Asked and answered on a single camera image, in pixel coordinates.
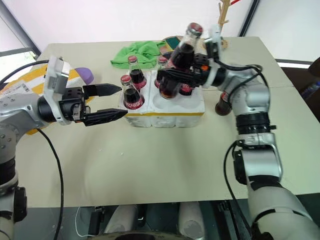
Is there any dark chair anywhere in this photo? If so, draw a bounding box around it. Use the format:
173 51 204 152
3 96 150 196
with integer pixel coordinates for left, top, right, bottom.
300 56 320 101

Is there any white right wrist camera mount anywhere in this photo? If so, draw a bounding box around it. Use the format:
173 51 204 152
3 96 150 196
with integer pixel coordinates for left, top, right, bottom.
203 24 225 88

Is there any black window frame bar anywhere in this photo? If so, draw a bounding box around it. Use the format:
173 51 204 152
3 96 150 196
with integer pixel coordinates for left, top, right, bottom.
238 0 260 38
0 0 42 57

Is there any white foam crate yellow tape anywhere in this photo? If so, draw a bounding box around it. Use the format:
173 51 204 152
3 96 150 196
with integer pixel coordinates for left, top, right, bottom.
117 69 207 129

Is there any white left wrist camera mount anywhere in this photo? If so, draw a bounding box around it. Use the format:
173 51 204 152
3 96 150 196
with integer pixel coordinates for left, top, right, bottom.
43 56 71 126

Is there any glass cola bottle red cap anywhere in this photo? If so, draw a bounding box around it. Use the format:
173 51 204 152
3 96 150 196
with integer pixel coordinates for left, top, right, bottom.
214 90 234 117
119 74 146 111
158 22 205 100
178 83 195 97
127 55 148 91
154 55 169 89

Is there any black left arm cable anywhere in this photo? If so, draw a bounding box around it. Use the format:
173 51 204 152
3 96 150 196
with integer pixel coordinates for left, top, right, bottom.
36 127 65 240
0 59 50 85

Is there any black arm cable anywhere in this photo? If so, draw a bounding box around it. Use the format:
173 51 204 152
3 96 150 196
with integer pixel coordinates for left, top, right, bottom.
222 139 254 234
216 57 270 89
36 127 65 240
0 59 50 85

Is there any black device under table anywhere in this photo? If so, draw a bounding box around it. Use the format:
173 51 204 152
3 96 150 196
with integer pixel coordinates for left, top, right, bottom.
88 205 106 236

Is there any white robot leg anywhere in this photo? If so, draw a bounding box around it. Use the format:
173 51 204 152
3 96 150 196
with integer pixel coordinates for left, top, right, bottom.
177 200 206 239
103 204 139 236

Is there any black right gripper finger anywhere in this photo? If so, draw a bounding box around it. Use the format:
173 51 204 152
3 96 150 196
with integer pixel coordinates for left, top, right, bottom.
156 69 200 80
159 77 201 93

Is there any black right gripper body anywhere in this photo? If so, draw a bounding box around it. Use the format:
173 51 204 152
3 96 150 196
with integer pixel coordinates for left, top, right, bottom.
190 53 211 88

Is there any colourful patterned board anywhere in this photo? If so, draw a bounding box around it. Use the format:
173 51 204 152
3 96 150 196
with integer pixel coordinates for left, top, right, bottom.
156 35 209 57

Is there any wooden peg rack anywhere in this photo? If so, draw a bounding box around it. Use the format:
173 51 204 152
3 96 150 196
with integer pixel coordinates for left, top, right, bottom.
216 0 232 50

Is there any purple rounded object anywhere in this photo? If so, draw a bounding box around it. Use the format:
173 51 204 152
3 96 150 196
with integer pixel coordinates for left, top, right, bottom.
74 66 96 86

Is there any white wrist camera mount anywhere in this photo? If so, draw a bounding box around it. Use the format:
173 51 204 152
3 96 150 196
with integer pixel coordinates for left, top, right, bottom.
43 56 71 126
203 24 225 88

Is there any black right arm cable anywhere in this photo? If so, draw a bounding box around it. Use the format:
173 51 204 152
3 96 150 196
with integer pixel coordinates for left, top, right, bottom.
222 139 254 234
216 57 270 89

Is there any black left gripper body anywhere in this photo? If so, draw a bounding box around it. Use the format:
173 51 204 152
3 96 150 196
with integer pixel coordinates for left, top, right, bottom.
59 86 91 123

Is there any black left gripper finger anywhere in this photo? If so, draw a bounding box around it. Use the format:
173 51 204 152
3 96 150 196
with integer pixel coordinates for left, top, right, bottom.
82 108 129 127
82 83 122 101

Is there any green cloth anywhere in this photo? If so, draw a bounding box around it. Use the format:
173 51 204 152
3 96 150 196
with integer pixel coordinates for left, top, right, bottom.
110 41 167 70

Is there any thin white cable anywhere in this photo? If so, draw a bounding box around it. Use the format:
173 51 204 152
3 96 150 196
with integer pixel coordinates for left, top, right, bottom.
74 206 89 239

